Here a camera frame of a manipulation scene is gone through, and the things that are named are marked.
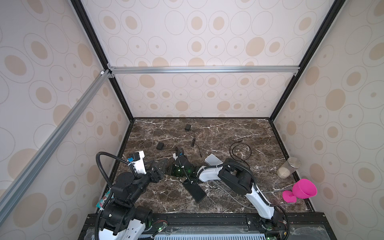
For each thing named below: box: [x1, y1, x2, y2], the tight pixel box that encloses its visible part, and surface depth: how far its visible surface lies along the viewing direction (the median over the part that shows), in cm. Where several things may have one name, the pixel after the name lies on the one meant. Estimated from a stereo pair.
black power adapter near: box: [156, 141, 164, 151], surface depth 105 cm
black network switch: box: [182, 181, 207, 203], surface depth 84 cm
